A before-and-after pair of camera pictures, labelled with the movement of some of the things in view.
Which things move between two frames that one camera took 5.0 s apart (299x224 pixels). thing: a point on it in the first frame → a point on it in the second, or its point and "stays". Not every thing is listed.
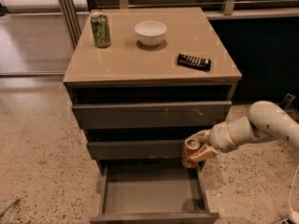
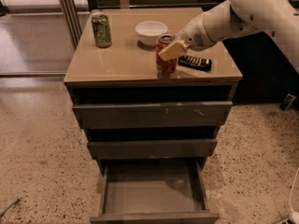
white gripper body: x=219 y=137 → x=193 y=33
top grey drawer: x=151 y=115 stays
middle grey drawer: x=136 y=149 stays
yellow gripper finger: x=206 y=152 → x=175 y=49
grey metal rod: x=7 y=207 stays
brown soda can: x=191 y=145 → x=164 y=67
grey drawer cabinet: x=141 y=80 stays
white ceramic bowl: x=150 y=33 stays
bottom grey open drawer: x=153 y=191 stays
